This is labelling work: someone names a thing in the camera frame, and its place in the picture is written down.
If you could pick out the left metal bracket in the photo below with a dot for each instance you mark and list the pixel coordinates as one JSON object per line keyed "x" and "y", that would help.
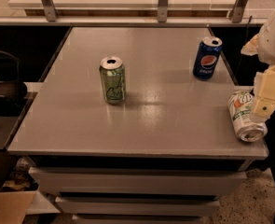
{"x": 49, "y": 10}

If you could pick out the blue Pepsi can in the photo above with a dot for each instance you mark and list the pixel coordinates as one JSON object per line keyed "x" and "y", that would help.
{"x": 207, "y": 57}

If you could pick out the black chair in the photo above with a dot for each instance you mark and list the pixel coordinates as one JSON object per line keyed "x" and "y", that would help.
{"x": 12, "y": 89}

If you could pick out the cardboard box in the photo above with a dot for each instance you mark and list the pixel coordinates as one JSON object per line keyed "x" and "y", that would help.
{"x": 14, "y": 205}

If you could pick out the metal bracket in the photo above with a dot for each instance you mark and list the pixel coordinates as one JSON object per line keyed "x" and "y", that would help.
{"x": 49, "y": 10}
{"x": 237, "y": 12}
{"x": 162, "y": 10}

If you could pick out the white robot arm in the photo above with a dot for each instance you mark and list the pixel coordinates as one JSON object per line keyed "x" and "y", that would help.
{"x": 263, "y": 45}

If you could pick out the grey drawer cabinet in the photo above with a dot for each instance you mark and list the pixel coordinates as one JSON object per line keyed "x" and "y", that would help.
{"x": 163, "y": 156}

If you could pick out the green soda can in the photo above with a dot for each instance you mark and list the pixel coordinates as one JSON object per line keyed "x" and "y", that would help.
{"x": 112, "y": 73}

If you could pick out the right metal bracket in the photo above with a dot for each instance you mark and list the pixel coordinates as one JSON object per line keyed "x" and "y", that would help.
{"x": 237, "y": 12}

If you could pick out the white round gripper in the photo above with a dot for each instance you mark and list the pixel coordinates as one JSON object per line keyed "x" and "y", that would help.
{"x": 273, "y": 41}

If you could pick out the white 7up can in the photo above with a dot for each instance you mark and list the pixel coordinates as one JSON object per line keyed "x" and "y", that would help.
{"x": 239, "y": 107}

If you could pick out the middle metal bracket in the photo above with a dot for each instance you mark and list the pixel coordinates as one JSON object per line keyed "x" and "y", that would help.
{"x": 162, "y": 10}

